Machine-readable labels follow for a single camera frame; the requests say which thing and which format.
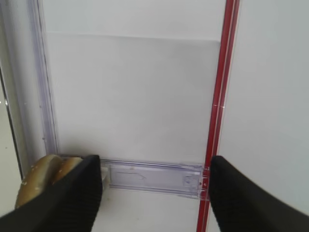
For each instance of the clear sesame bun track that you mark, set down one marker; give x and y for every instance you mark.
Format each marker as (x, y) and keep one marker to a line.
(165, 178)

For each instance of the right sesame bun top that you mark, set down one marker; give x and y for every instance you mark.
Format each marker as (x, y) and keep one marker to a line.
(68, 165)

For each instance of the white sesame bun pusher block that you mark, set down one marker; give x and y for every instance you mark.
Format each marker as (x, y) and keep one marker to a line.
(105, 174)

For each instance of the sesame bun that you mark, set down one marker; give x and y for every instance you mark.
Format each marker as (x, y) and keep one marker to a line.
(68, 165)
(37, 179)

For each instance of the right red rail strip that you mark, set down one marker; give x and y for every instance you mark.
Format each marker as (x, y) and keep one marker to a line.
(218, 103)

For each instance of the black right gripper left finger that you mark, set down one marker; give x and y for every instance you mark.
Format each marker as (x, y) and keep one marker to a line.
(70, 205)

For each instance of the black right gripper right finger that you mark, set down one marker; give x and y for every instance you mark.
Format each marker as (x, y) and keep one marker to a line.
(239, 205)

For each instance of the left sesame bun top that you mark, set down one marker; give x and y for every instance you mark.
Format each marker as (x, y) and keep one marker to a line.
(37, 179)

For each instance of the right clear long rail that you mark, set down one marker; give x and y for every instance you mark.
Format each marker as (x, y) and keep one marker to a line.
(28, 84)

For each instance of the silver metal tray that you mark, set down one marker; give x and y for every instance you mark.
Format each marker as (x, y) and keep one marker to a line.
(7, 96)

